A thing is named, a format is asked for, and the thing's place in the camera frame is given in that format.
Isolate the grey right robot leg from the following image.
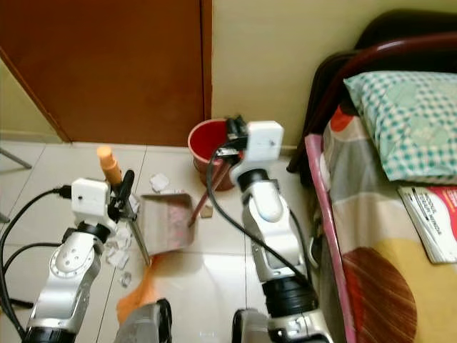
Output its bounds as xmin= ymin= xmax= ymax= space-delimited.
xmin=231 ymin=307 xmax=273 ymax=343

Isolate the pink bed side rail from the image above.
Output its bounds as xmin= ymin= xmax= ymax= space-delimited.
xmin=303 ymin=133 xmax=359 ymax=343

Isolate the patterned bed sheet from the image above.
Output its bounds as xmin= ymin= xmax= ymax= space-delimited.
xmin=320 ymin=106 xmax=457 ymax=343

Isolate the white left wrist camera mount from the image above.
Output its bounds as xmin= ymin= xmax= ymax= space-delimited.
xmin=70 ymin=178 xmax=112 ymax=231

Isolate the brown wooden door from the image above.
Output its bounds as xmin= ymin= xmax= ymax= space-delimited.
xmin=0 ymin=0 xmax=214 ymax=148

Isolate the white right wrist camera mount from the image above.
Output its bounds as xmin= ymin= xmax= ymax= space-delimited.
xmin=246 ymin=120 xmax=285 ymax=177

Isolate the green checkered pillow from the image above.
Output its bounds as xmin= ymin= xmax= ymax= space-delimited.
xmin=343 ymin=70 xmax=457 ymax=182

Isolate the black headboard panel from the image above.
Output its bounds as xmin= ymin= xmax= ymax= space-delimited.
xmin=308 ymin=8 xmax=457 ymax=138

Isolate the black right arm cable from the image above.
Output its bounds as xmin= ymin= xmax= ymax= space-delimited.
xmin=205 ymin=146 xmax=316 ymax=285

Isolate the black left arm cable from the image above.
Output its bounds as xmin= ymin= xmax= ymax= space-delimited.
xmin=0 ymin=185 xmax=75 ymax=338

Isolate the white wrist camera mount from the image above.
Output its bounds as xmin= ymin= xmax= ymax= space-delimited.
xmin=246 ymin=120 xmax=285 ymax=177
xmin=70 ymin=178 xmax=112 ymax=231

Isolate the orange broom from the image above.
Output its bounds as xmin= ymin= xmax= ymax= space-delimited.
xmin=96 ymin=145 xmax=159 ymax=324

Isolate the grey left robot leg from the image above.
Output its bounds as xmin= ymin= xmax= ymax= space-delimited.
xmin=114 ymin=298 xmax=174 ymax=343

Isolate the dark red curved headboard bar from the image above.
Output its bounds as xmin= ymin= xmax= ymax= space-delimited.
xmin=287 ymin=31 xmax=457 ymax=174

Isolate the metal dustpan with brown handle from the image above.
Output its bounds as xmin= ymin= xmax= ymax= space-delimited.
xmin=131 ymin=159 xmax=231 ymax=268

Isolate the red and white booklet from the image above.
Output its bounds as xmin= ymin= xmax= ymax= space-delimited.
xmin=397 ymin=184 xmax=457 ymax=264

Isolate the grey robot leg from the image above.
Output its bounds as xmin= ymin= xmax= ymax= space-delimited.
xmin=231 ymin=307 xmax=273 ymax=343
xmin=114 ymin=298 xmax=174 ymax=343

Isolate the grey metal chair leg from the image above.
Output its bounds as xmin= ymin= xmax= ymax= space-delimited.
xmin=0 ymin=146 xmax=34 ymax=171

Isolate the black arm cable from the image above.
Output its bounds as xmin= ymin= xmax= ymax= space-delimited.
xmin=0 ymin=185 xmax=75 ymax=338
xmin=205 ymin=146 xmax=316 ymax=285

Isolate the red plastic bucket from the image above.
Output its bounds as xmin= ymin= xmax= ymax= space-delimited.
xmin=187 ymin=118 xmax=241 ymax=193

